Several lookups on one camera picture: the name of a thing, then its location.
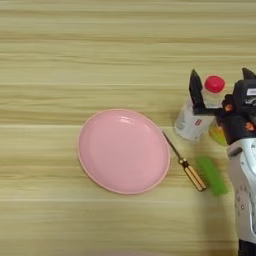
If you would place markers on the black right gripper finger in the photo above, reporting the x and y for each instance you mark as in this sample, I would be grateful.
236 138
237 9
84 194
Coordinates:
249 75
196 93

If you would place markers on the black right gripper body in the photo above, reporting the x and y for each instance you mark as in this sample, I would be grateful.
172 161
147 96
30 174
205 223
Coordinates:
238 128

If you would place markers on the orange juice bottle white cap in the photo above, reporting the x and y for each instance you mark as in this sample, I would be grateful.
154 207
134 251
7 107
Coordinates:
218 135

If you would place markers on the clear water bottle red cap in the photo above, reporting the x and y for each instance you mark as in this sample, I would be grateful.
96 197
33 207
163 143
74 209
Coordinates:
191 125

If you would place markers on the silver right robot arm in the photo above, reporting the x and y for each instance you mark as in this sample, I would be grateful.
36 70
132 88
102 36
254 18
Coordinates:
245 186

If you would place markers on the black box with white label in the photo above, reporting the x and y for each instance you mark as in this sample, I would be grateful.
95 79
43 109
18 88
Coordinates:
245 96

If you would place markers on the pink round plate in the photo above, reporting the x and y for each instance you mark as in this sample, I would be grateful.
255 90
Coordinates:
123 151

